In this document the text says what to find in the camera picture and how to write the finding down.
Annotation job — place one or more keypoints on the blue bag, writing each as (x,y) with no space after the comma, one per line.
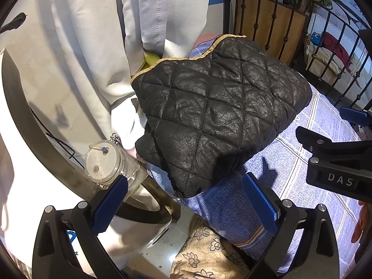
(315,38)

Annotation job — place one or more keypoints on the blue plaid bedsheet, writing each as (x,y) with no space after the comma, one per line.
(290,174)

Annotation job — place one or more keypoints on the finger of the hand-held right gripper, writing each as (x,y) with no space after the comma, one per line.
(353,115)
(309,138)

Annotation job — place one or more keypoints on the red cloth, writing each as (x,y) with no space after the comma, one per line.
(335,48)

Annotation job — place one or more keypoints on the clear plastic lidded cup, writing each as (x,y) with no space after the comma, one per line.
(100,162)

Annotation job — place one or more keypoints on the black quilted jacket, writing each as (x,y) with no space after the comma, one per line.
(218,116)

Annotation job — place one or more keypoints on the person's right hand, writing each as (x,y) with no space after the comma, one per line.
(363,221)

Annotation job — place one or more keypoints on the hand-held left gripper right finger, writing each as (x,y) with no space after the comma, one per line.
(260,203)

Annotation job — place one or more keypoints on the wooden board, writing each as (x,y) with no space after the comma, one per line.
(295,26)

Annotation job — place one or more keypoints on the white hanging garments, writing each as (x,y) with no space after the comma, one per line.
(96,49)

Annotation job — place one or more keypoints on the black metal bed frame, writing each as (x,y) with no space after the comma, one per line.
(299,58)

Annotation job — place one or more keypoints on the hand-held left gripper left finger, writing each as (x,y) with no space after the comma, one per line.
(112,203)

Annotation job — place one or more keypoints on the yellow-green cloth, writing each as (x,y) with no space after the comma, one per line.
(151,58)

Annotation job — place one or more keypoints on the floral quilt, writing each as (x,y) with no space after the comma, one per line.
(200,255)

